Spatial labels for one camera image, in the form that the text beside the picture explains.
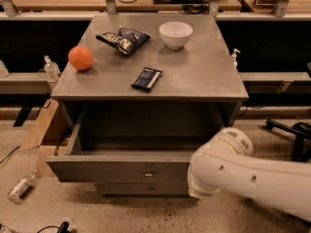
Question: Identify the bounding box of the grey lower drawer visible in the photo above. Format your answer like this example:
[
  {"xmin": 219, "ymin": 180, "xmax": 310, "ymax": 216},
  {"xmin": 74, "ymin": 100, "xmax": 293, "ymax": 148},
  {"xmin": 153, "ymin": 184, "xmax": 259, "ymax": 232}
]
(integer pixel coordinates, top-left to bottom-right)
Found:
[{"xmin": 94, "ymin": 183, "xmax": 188, "ymax": 195}]

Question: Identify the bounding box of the grey drawer cabinet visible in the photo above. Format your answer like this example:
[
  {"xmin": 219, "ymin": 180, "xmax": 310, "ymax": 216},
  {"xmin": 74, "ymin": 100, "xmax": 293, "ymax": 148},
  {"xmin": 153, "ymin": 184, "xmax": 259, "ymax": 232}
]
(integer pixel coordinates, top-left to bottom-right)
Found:
[{"xmin": 51, "ymin": 14, "xmax": 250, "ymax": 153}]

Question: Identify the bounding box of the white pump bottle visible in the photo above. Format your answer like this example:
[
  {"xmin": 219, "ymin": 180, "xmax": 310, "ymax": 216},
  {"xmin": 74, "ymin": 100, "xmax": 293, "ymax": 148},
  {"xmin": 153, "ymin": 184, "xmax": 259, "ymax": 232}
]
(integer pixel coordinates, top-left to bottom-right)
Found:
[{"xmin": 231, "ymin": 49, "xmax": 241, "ymax": 68}]

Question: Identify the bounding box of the cardboard box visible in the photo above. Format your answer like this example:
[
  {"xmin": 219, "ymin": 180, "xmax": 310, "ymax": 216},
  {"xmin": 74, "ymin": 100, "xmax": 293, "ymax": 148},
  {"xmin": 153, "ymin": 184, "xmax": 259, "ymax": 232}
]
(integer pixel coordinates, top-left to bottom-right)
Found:
[{"xmin": 20, "ymin": 99, "xmax": 71, "ymax": 177}]

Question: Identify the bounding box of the grey top drawer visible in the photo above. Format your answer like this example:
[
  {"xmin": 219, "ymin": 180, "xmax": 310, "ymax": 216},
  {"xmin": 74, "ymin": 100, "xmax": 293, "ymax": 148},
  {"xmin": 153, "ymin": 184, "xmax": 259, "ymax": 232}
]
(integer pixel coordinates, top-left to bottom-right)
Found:
[{"xmin": 47, "ymin": 104, "xmax": 224, "ymax": 184}]

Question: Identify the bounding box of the grey drawer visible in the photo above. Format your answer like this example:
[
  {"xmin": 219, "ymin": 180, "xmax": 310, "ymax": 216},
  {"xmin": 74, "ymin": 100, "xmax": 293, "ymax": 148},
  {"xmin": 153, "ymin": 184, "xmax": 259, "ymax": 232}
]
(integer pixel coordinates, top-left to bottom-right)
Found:
[
  {"xmin": 94, "ymin": 183, "xmax": 188, "ymax": 195},
  {"xmin": 47, "ymin": 104, "xmax": 224, "ymax": 184}
]

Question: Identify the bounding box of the orange fruit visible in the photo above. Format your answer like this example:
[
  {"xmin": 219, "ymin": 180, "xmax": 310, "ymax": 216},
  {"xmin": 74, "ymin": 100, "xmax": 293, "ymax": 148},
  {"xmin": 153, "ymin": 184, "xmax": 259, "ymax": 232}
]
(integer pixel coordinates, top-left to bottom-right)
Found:
[{"xmin": 68, "ymin": 46, "xmax": 93, "ymax": 71}]

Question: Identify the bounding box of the blue chip bag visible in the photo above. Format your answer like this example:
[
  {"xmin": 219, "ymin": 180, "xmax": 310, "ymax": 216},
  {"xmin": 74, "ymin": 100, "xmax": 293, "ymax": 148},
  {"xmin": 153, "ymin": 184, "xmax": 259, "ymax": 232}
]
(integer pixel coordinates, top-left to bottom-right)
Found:
[{"xmin": 95, "ymin": 26, "xmax": 151, "ymax": 55}]

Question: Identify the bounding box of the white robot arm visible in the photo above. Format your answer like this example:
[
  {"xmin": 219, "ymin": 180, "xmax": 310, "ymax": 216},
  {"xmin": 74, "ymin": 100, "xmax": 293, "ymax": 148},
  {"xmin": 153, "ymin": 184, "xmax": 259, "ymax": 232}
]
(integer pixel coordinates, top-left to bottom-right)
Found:
[{"xmin": 188, "ymin": 127, "xmax": 311, "ymax": 221}]

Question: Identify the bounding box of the dark blue snack packet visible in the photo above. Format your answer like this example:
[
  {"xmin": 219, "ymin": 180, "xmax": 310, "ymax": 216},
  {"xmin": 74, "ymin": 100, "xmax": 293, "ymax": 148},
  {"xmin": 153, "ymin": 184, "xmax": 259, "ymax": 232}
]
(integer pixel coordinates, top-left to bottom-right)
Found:
[{"xmin": 131, "ymin": 67, "xmax": 162, "ymax": 92}]

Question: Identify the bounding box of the black chair base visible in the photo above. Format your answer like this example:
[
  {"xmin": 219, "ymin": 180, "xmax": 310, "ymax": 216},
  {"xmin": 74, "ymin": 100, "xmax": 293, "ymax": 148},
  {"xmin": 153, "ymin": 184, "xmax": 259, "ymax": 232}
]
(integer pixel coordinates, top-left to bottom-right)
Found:
[{"xmin": 266, "ymin": 118, "xmax": 311, "ymax": 162}]

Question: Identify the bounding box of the white bowl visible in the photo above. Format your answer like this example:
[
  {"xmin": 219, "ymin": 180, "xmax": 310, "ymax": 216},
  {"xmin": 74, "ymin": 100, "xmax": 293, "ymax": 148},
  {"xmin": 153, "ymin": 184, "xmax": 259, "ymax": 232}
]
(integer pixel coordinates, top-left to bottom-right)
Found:
[{"xmin": 159, "ymin": 21, "xmax": 193, "ymax": 50}]

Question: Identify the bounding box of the clear bottle on floor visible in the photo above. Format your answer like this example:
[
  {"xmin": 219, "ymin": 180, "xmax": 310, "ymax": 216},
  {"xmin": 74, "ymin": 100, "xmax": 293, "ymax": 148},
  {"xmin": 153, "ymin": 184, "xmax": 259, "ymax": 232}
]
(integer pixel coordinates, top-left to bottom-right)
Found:
[{"xmin": 8, "ymin": 171, "xmax": 37, "ymax": 204}]

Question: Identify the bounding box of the clear plastic bottle on shelf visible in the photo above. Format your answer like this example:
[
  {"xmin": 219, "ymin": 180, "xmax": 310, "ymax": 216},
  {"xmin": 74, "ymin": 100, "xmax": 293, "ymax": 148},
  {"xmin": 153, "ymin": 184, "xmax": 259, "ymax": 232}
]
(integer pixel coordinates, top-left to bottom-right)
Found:
[{"xmin": 44, "ymin": 55, "xmax": 61, "ymax": 80}]

